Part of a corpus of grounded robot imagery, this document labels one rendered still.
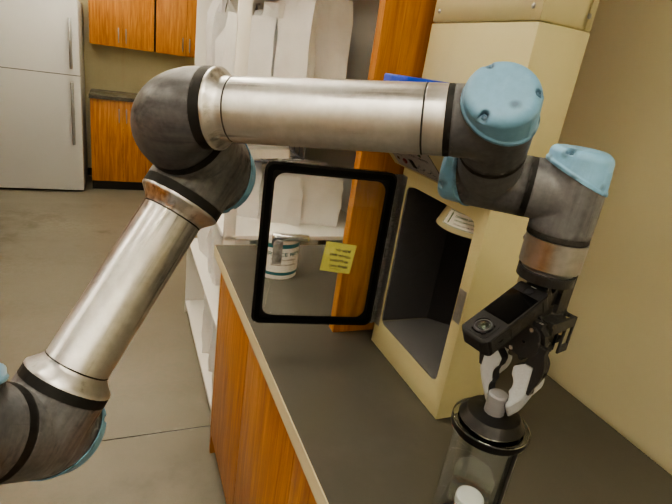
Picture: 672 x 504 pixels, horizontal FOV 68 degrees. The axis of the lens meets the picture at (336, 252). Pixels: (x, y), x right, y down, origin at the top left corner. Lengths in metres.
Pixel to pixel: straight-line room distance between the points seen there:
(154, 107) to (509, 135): 0.38
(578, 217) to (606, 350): 0.74
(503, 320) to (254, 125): 0.37
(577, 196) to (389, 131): 0.24
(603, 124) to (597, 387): 0.62
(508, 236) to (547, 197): 0.36
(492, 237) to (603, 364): 0.51
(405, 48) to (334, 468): 0.88
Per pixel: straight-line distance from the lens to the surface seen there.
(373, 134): 0.53
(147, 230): 0.71
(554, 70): 0.95
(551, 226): 0.64
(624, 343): 1.31
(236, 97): 0.58
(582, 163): 0.63
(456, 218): 1.06
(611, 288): 1.32
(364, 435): 1.04
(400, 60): 1.20
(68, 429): 0.73
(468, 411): 0.76
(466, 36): 1.06
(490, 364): 0.75
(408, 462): 1.01
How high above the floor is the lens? 1.60
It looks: 20 degrees down
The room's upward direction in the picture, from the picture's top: 9 degrees clockwise
